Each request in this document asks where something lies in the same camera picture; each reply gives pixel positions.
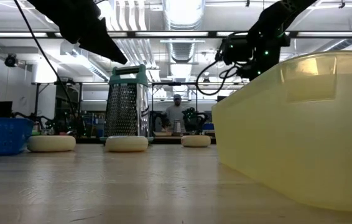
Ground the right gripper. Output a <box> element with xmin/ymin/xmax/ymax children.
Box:
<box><xmin>236</xmin><ymin>30</ymin><xmax>291</xmax><ymax>82</ymax></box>

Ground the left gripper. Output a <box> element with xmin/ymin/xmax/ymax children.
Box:
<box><xmin>28</xmin><ymin>0</ymin><xmax>128</xmax><ymax>65</ymax></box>

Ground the yellow plastic container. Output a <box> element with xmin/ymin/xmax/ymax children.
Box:
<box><xmin>211</xmin><ymin>50</ymin><xmax>352</xmax><ymax>213</ymax></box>

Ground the cream round pad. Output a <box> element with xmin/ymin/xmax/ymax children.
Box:
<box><xmin>27</xmin><ymin>134</ymin><xmax>77</xmax><ymax>153</ymax></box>

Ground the black ceiling spotlight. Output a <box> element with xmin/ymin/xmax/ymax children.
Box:
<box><xmin>4</xmin><ymin>53</ymin><xmax>18</xmax><ymax>68</ymax></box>

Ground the person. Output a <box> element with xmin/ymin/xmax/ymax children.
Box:
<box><xmin>164</xmin><ymin>93</ymin><xmax>189</xmax><ymax>133</ymax></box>

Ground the silver metal cup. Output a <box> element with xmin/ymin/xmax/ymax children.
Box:
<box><xmin>172</xmin><ymin>118</ymin><xmax>182</xmax><ymax>134</ymax></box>

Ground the black monitor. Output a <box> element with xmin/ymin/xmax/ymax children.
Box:
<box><xmin>0</xmin><ymin>101</ymin><xmax>13</xmax><ymax>118</ymax></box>

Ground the blue plastic basket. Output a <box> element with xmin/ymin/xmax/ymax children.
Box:
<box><xmin>0</xmin><ymin>116</ymin><xmax>35</xmax><ymax>157</ymax></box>

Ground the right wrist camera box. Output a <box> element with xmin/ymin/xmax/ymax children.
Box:
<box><xmin>218</xmin><ymin>34</ymin><xmax>253</xmax><ymax>65</ymax></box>

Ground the black aluminium frame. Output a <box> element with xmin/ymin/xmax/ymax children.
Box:
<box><xmin>0</xmin><ymin>30</ymin><xmax>352</xmax><ymax>144</ymax></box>

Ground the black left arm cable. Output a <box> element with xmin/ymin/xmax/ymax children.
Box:
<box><xmin>12</xmin><ymin>0</ymin><xmax>80</xmax><ymax>128</ymax></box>

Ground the teal handled box grater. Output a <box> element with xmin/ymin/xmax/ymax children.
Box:
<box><xmin>100</xmin><ymin>63</ymin><xmax>154</xmax><ymax>146</ymax></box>

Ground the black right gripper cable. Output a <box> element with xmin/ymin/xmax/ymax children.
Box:
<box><xmin>195</xmin><ymin>58</ymin><xmax>246</xmax><ymax>96</ymax></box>

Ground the silver ventilation duct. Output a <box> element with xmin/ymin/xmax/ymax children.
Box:
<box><xmin>162</xmin><ymin>0</ymin><xmax>206</xmax><ymax>63</ymax></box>

